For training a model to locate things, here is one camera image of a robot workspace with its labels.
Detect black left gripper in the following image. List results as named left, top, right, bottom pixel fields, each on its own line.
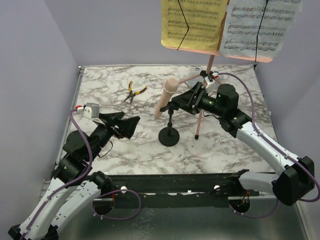
left=87, top=111, right=141, bottom=161

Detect pink toy microphone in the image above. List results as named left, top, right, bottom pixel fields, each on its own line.
left=153, top=78, right=179, bottom=119

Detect pink perforated music stand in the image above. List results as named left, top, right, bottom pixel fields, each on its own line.
left=160, top=0, right=303, bottom=140

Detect black microphone stand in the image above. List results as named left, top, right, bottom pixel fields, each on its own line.
left=158, top=101, right=180, bottom=147

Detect yellow sheet music page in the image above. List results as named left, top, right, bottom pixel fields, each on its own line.
left=161, top=0, right=228, bottom=52

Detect white paper sheet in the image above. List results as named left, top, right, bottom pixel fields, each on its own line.
left=219, top=0, right=304, bottom=62

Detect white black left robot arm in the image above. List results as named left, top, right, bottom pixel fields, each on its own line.
left=8, top=111, right=140, bottom=240

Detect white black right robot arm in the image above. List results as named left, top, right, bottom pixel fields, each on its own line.
left=171, top=82, right=315, bottom=206

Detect clear plastic organizer box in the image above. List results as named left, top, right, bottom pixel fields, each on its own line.
left=186, top=67, right=218, bottom=94

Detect yellow handled pliers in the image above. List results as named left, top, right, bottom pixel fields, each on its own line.
left=123, top=80, right=148, bottom=104

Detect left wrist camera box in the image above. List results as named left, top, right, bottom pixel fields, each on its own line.
left=75, top=102, right=104, bottom=125

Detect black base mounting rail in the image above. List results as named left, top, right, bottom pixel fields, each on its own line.
left=51, top=170, right=261, bottom=208

